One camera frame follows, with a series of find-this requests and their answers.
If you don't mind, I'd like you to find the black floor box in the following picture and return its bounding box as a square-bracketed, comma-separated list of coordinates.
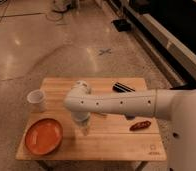
[112, 19, 131, 32]

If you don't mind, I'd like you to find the white plastic cup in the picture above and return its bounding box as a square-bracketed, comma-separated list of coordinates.
[27, 89, 46, 113]

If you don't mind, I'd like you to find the dark red sausage toy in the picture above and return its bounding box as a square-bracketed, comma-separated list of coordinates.
[129, 121, 151, 131]

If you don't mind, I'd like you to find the wooden folding table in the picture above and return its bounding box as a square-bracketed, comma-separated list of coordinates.
[16, 78, 167, 162]

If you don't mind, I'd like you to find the blue sponge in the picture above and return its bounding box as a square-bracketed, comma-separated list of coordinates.
[125, 115, 136, 120]

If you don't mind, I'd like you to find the orange ceramic bowl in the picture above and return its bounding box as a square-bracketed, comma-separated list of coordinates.
[24, 118, 63, 155]

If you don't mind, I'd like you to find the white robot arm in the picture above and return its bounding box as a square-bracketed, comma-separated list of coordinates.
[63, 81, 196, 171]

